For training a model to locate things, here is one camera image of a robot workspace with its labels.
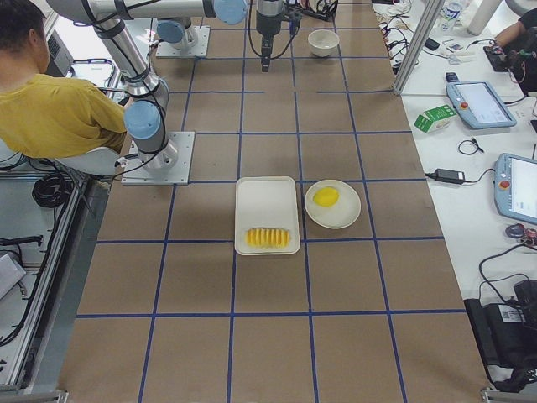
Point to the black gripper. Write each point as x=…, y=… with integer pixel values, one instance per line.
x=267, y=23

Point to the cream ceramic bowl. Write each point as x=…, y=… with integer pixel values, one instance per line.
x=323, y=42

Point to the yellow lemon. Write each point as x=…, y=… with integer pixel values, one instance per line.
x=326, y=196

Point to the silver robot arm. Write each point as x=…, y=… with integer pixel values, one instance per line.
x=145, y=119
x=228, y=12

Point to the cream rectangular tray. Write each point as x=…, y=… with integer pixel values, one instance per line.
x=266, y=202

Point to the cream round plate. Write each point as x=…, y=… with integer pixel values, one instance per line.
x=341, y=215

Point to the sliced yellow mango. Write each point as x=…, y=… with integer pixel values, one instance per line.
x=271, y=238

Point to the green white carton box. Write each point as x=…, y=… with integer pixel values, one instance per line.
x=434, y=119

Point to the plastic water bottle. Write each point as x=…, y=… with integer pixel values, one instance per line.
x=449, y=14

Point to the white chair seat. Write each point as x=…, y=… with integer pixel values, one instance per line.
x=100, y=161

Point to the blue teach pendant upper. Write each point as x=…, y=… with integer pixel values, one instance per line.
x=478, y=105

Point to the blue teach pendant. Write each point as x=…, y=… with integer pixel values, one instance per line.
x=478, y=105
x=515, y=187

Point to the black power adapter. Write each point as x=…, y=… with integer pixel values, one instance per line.
x=450, y=176

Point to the man in yellow shirt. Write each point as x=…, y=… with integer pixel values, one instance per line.
x=44, y=116

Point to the blue teach pendant lower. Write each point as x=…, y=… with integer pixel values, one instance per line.
x=515, y=187

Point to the black device on table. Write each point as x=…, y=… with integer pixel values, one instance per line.
x=506, y=335

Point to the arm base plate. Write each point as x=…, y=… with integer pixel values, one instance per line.
x=170, y=167
x=175, y=41

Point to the aluminium frame post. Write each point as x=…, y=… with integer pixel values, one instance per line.
x=421, y=34

